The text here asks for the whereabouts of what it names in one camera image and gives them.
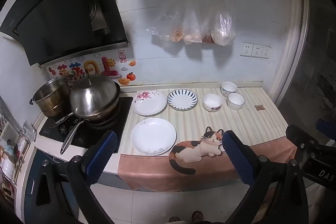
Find steel stock pot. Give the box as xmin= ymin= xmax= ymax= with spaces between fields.
xmin=29 ymin=75 xmax=72 ymax=118

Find white plate with blue leaves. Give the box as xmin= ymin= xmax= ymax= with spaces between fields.
xmin=167 ymin=89 xmax=198 ymax=111

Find white bowl with dark rim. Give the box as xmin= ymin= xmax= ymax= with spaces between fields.
xmin=227 ymin=92 xmax=245 ymax=111

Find person's right foot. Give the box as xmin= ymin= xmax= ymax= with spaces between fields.
xmin=192 ymin=211 xmax=204 ymax=224

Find white bowl with coloured spots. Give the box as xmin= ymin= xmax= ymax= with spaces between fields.
xmin=220 ymin=81 xmax=238 ymax=97

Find white plate with pink flowers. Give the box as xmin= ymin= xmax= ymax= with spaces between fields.
xmin=132 ymin=91 xmax=167 ymax=116

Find black range hood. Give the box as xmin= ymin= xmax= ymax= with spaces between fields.
xmin=0 ymin=0 xmax=130 ymax=66

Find white bowl with floral print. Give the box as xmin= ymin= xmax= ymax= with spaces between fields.
xmin=202 ymin=94 xmax=223 ymax=112

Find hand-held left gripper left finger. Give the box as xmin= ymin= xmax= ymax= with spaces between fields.
xmin=26 ymin=130 xmax=118 ymax=224

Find steel wok lid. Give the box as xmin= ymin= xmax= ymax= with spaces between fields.
xmin=70 ymin=74 xmax=118 ymax=117

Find steel utensil handle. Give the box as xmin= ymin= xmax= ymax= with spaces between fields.
xmin=52 ymin=112 xmax=75 ymax=128

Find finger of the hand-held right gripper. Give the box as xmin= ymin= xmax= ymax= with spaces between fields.
xmin=316 ymin=119 xmax=336 ymax=140
xmin=286 ymin=124 xmax=319 ymax=153

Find colourful wall stickers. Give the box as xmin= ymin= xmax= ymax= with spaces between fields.
xmin=47 ymin=50 xmax=137 ymax=86

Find wire rack with jars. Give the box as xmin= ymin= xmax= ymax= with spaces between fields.
xmin=0 ymin=98 xmax=37 ymax=203

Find steel wok with long handle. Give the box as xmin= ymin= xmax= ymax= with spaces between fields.
xmin=60 ymin=88 xmax=122 ymax=155

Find frosted glass door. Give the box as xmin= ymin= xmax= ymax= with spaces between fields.
xmin=273 ymin=0 xmax=336 ymax=135

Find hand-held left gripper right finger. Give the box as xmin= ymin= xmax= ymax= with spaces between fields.
xmin=222 ymin=130 xmax=313 ymax=224

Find clear plastic bag with food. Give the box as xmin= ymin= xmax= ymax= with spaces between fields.
xmin=151 ymin=0 xmax=185 ymax=43
xmin=201 ymin=4 xmax=214 ymax=44
xmin=182 ymin=0 xmax=205 ymax=45
xmin=210 ymin=0 xmax=236 ymax=46

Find blue base cabinet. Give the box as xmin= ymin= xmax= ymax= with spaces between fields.
xmin=25 ymin=149 xmax=87 ymax=224

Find striped cat print mat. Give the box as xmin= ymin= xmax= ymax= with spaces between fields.
xmin=117 ymin=87 xmax=297 ymax=191

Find black glass gas stove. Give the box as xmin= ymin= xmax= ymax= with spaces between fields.
xmin=39 ymin=96 xmax=134 ymax=153

